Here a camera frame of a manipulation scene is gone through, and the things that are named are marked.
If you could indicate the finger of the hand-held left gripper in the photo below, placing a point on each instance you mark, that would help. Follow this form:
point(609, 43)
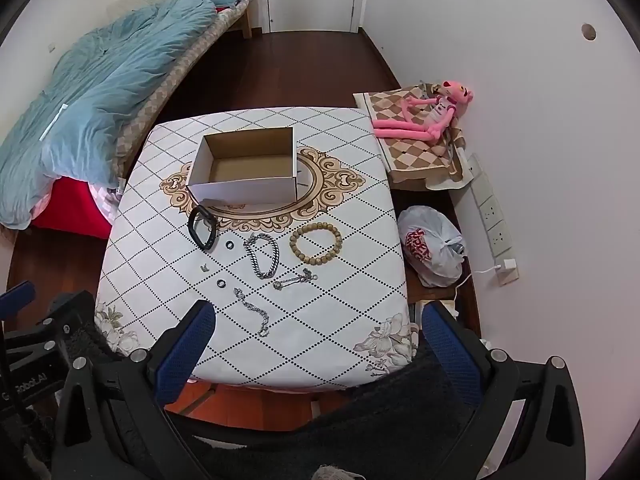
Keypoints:
point(65, 315)
point(17, 297)

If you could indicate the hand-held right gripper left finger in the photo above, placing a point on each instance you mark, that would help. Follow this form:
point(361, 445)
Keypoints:
point(186, 350)

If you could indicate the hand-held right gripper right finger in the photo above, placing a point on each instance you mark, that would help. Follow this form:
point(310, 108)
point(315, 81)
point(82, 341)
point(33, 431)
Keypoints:
point(450, 355)

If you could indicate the cardboard box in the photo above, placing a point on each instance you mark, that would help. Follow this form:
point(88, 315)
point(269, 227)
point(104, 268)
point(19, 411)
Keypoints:
point(240, 192)

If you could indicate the dark fuzzy garment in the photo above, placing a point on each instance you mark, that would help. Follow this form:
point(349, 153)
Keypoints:
point(400, 435)

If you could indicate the white charger plug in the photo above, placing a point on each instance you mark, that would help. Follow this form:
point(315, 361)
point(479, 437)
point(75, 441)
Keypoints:
point(507, 271)

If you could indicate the red bed sheet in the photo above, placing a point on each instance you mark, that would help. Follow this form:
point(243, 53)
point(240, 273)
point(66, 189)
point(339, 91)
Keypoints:
point(70, 210)

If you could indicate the white plastic bag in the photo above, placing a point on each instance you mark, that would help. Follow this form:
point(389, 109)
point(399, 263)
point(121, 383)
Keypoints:
point(425, 255)

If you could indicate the white power strip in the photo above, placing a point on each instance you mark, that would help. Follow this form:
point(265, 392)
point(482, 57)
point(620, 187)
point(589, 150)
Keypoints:
point(490, 210)

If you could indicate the diamond patterned tablecloth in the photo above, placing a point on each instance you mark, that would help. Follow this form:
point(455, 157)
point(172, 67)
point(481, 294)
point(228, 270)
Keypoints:
point(350, 220)

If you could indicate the light blue duvet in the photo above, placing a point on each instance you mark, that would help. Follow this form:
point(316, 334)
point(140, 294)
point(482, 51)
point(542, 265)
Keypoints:
point(110, 85)

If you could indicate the pink plush toy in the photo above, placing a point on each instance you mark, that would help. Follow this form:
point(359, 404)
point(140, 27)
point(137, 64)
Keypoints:
point(440, 105)

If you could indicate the bed with checkered mattress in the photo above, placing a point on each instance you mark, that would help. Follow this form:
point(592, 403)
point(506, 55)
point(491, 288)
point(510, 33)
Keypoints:
point(165, 85)

